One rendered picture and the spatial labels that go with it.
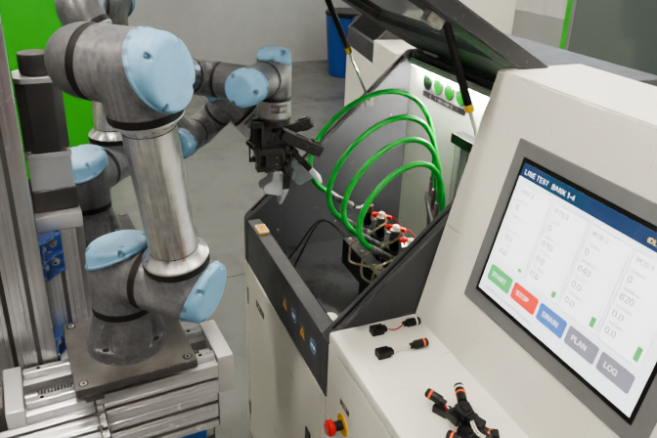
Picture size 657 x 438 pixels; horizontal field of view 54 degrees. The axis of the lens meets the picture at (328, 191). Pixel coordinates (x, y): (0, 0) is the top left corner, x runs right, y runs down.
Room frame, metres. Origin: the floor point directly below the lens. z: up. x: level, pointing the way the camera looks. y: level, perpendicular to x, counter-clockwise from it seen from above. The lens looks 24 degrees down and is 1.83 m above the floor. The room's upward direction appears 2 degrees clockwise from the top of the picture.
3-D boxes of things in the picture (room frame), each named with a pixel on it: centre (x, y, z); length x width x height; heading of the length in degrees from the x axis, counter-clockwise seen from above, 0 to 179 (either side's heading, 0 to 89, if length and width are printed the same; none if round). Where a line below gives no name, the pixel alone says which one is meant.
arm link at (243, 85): (1.28, 0.18, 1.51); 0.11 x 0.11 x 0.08; 70
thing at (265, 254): (1.51, 0.11, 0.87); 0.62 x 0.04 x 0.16; 23
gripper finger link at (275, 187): (1.36, 0.12, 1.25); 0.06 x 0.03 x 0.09; 113
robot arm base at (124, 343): (1.05, 0.39, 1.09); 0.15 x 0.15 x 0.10
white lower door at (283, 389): (1.51, 0.12, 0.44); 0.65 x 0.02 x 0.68; 23
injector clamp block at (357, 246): (1.50, -0.16, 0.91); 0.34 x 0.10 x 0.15; 23
